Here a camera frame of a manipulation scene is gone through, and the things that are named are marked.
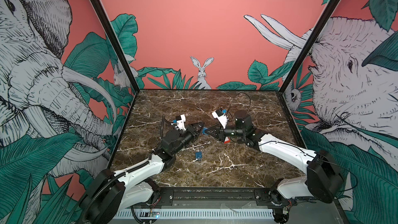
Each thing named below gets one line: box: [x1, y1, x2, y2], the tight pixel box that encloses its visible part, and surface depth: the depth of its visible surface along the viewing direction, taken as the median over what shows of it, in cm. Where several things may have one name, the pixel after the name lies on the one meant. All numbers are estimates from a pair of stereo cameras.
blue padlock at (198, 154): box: [195, 151, 203, 159], surface depth 90 cm
